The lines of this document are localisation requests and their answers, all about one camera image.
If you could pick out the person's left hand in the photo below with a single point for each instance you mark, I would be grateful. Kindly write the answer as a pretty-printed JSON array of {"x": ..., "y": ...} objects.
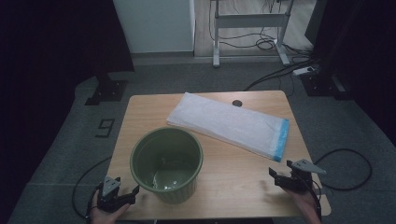
[{"x": 106, "y": 218}]

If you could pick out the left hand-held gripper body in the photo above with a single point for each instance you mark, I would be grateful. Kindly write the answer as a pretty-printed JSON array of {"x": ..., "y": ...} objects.
[{"x": 109, "y": 200}]

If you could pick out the white cabinet panel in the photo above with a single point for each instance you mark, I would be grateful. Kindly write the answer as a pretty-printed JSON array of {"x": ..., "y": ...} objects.
[{"x": 155, "y": 25}]

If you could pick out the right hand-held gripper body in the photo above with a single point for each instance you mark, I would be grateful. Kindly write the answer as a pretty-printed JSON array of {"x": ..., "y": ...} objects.
[{"x": 295, "y": 182}]

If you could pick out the white metal desk frame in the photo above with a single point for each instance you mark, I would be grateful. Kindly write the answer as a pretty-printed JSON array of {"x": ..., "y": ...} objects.
[{"x": 249, "y": 21}]

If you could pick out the green plastic bin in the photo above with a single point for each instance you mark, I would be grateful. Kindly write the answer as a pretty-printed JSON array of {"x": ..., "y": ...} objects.
[{"x": 166, "y": 155}]

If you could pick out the white blue-edged plastic bag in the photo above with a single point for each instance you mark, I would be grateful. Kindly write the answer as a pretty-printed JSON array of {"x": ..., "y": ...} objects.
[{"x": 227, "y": 124}]

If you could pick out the white power strip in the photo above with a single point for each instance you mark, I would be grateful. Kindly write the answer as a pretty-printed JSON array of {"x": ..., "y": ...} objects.
[{"x": 303, "y": 71}]

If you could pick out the black curtain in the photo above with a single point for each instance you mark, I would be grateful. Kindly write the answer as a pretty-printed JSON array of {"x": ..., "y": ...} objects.
[
  {"x": 46, "y": 62},
  {"x": 367, "y": 46}
]

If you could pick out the round black table grommet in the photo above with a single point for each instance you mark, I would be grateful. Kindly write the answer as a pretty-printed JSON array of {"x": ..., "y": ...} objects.
[{"x": 237, "y": 103}]

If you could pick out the grey tape strip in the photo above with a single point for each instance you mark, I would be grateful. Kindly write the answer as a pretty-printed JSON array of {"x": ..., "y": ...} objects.
[{"x": 322, "y": 191}]

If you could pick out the black stand base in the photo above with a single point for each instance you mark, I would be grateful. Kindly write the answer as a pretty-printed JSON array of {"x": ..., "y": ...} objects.
[
  {"x": 107, "y": 90},
  {"x": 320, "y": 85}
]

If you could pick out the person's right hand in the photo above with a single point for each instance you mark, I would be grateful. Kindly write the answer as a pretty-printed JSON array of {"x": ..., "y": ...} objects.
[{"x": 308, "y": 205}]

